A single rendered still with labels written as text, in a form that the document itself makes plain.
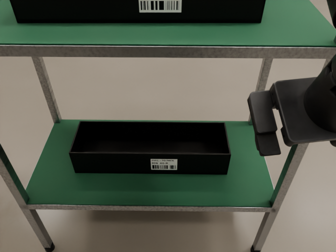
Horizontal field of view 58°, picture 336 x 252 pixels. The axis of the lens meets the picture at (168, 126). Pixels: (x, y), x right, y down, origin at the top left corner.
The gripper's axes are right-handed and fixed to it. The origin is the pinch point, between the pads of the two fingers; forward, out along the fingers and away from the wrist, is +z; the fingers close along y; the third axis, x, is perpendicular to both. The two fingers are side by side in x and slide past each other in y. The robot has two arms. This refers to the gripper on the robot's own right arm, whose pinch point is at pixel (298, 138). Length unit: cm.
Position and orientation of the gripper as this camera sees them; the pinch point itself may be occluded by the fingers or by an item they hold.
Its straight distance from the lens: 40.5
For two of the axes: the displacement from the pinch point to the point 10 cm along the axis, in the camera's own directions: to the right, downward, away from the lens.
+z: 0.2, 3.9, 9.2
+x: 1.0, 9.2, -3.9
